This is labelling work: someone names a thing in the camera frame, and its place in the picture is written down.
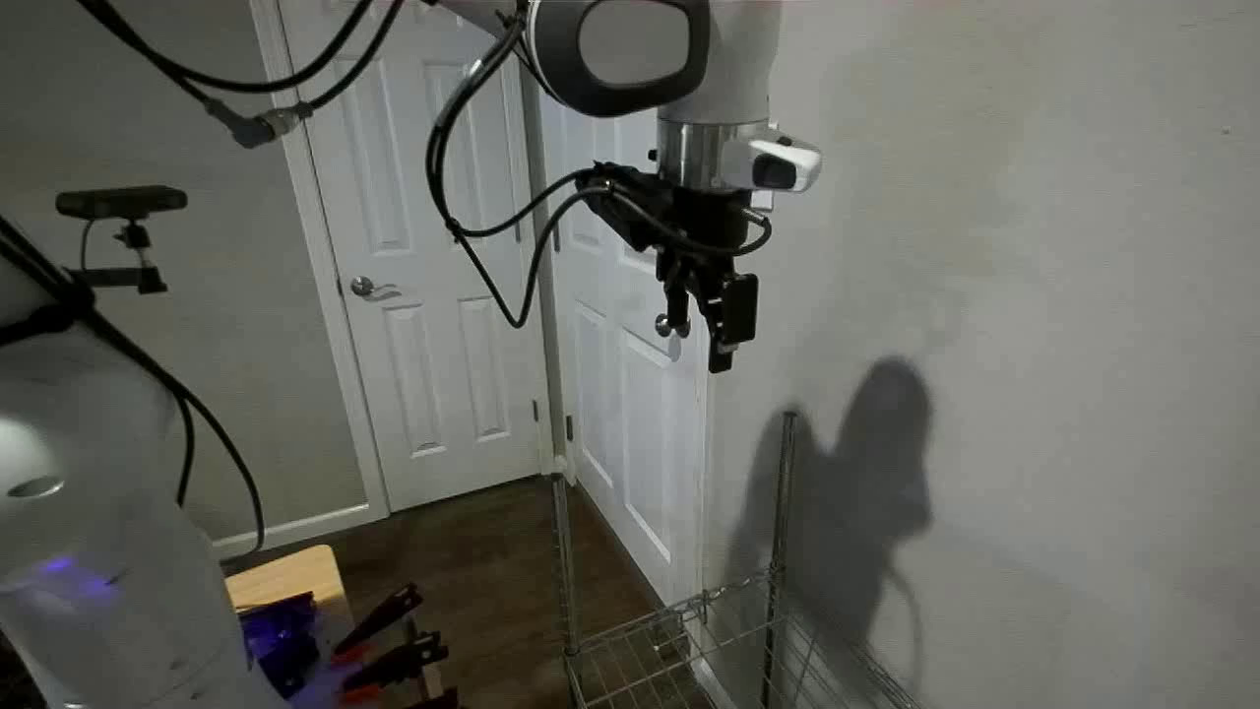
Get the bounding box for silver door lever handle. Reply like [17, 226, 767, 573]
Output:
[341, 271, 405, 309]

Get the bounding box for black stand arm with cable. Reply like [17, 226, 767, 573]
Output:
[0, 215, 271, 563]

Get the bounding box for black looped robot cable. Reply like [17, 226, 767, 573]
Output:
[420, 24, 661, 333]

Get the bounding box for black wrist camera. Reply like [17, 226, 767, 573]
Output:
[573, 157, 666, 258]

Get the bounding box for black exterior camera bar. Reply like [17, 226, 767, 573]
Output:
[51, 183, 193, 226]

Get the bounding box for white panel door with handle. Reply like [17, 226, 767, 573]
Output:
[249, 0, 560, 522]

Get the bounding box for white metal bracket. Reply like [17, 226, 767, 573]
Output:
[519, 77, 719, 611]

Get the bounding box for black and red clamps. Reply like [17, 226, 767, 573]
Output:
[325, 581, 464, 709]

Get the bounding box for black cable with connector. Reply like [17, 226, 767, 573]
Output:
[76, 0, 410, 149]

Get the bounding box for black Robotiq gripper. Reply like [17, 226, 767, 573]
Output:
[648, 170, 779, 379]

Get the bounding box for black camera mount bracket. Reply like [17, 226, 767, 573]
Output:
[68, 216, 173, 299]

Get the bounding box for purple lit dark object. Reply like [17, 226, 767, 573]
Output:
[237, 590, 330, 702]

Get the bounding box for white rounded device housing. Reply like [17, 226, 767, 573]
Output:
[0, 321, 287, 709]

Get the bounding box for light wooden box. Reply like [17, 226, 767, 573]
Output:
[221, 540, 350, 624]

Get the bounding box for chrome wire shelf rack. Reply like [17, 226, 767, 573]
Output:
[546, 406, 928, 709]

